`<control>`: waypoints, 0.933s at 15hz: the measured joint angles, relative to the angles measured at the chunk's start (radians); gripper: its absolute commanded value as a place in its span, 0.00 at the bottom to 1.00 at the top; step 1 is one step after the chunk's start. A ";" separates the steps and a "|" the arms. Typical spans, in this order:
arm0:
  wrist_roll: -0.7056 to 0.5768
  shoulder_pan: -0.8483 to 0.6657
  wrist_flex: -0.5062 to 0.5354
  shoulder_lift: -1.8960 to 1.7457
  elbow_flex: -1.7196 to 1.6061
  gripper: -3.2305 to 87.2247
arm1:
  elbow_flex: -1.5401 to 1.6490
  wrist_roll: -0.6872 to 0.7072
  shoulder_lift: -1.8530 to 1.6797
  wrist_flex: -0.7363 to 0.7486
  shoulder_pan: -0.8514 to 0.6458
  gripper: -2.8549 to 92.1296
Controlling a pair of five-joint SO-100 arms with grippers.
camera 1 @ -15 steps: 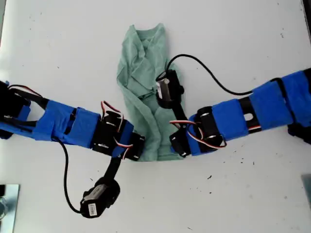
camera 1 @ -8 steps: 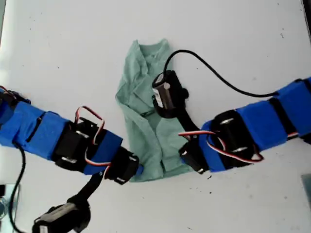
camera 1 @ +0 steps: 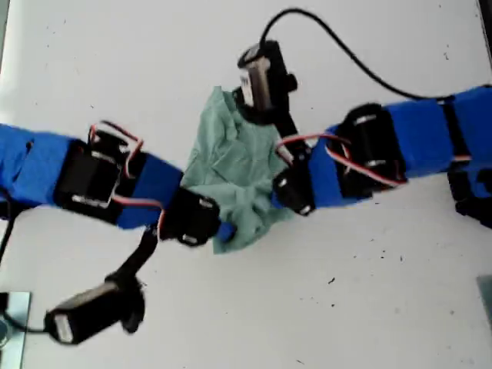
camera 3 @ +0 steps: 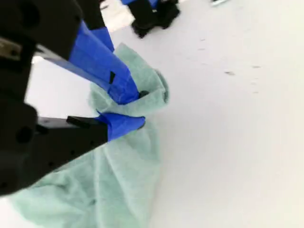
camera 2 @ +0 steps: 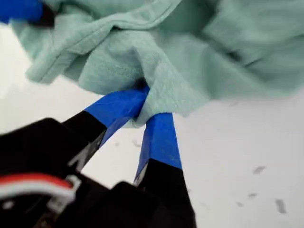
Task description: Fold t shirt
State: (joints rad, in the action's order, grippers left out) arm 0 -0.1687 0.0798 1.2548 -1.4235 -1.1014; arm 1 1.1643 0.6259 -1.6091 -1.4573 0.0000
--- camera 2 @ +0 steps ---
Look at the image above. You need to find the green t-shirt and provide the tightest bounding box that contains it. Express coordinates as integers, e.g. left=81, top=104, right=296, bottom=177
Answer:
left=10, top=0, right=304, bottom=129

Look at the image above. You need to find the red white servo wire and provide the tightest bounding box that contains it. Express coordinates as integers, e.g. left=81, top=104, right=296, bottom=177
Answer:
left=0, top=173, right=80, bottom=212

